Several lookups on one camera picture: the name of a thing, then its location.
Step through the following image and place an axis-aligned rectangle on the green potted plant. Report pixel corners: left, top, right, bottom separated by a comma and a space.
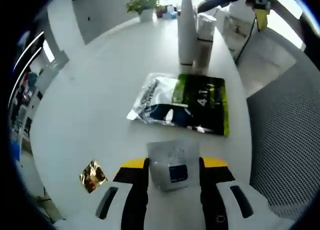
125, 0, 164, 22

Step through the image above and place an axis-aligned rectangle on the silver blue packet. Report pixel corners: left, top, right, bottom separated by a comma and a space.
126, 73, 193, 127

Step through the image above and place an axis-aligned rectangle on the gold foil packet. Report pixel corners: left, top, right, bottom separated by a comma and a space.
79, 159, 109, 194

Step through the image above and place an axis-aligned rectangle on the small clear sachet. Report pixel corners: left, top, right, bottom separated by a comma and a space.
146, 139, 201, 193

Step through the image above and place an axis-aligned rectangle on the beige skincare tube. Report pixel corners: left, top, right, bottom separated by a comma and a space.
176, 0, 197, 66

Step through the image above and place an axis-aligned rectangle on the green black packet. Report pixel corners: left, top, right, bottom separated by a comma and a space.
171, 74, 231, 137

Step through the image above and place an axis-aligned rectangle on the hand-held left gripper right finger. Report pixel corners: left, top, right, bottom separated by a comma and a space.
198, 156, 283, 230

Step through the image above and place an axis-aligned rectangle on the grey mesh office chair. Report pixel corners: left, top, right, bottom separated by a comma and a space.
234, 27, 320, 219

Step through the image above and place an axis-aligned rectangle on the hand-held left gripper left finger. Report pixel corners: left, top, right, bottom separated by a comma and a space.
82, 157, 151, 230

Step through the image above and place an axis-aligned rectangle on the small white skincare bottle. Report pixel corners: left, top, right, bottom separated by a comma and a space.
194, 13, 218, 68

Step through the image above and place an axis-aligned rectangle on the small red pot plant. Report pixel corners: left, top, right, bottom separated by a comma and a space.
155, 5, 168, 19

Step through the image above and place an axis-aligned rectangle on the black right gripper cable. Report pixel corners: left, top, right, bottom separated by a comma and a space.
236, 16, 258, 64

